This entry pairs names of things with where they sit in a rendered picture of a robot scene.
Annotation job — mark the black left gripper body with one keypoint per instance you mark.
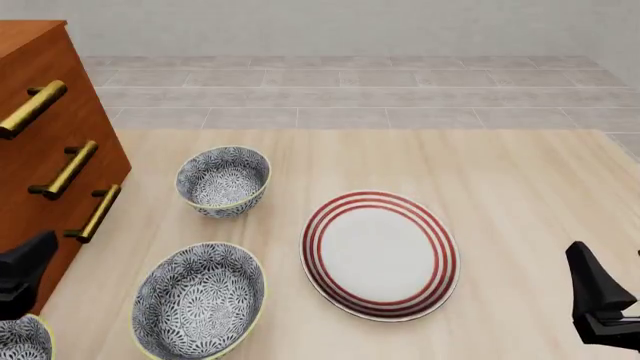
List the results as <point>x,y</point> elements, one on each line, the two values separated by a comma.
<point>15,303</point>

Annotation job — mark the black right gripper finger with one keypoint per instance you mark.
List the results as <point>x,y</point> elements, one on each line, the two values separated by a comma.
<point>592,281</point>

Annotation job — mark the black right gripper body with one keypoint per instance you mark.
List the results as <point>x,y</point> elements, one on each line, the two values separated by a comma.
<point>610,326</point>

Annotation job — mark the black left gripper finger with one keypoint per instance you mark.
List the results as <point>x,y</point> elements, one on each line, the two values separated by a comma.
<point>30,258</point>

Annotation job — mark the patterned bowl with yellow rim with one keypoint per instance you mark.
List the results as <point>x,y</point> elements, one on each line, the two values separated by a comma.
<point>22,339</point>

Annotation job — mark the large patterned bowl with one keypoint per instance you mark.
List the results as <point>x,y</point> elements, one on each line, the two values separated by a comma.
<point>200,303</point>

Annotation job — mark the small deep patterned bowl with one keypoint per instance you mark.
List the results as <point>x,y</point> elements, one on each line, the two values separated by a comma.
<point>222,185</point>

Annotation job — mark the white plate with red rings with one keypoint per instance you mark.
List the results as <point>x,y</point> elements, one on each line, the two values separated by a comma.
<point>377,255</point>

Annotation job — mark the red-brown wooden cabinet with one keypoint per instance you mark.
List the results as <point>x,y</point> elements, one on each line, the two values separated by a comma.
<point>35,56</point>

